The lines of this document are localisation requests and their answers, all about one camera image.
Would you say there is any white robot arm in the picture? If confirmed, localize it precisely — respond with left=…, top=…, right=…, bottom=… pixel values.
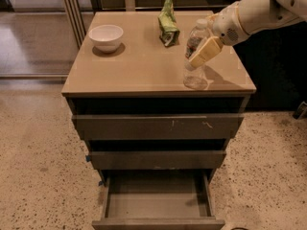
left=187, top=0, right=307, bottom=70

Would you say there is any clear plastic water bottle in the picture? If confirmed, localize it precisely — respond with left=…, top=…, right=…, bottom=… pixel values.
left=183, top=19, right=210, bottom=90

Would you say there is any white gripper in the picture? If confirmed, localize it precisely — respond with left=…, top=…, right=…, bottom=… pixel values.
left=188, top=2, right=249, bottom=68

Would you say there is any top grey drawer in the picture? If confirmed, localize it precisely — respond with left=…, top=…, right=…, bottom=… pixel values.
left=72, top=114, right=244, bottom=140

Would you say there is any white ceramic bowl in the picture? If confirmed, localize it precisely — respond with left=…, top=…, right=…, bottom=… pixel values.
left=88, top=25, right=124, bottom=53

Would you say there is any middle grey drawer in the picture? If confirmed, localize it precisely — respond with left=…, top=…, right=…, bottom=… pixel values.
left=88, top=150, right=226, bottom=170

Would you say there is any green crumpled snack bag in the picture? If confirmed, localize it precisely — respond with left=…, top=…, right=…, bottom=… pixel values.
left=158, top=0, right=180, bottom=47

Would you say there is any dark object on floor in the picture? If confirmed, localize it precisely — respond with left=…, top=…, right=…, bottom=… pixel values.
left=293, top=101, right=307, bottom=119

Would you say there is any bottom grey open drawer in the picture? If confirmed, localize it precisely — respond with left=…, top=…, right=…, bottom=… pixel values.
left=92, top=170, right=224, bottom=230

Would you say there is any grey drawer cabinet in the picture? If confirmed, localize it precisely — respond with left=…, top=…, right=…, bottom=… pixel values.
left=61, top=11, right=257, bottom=230

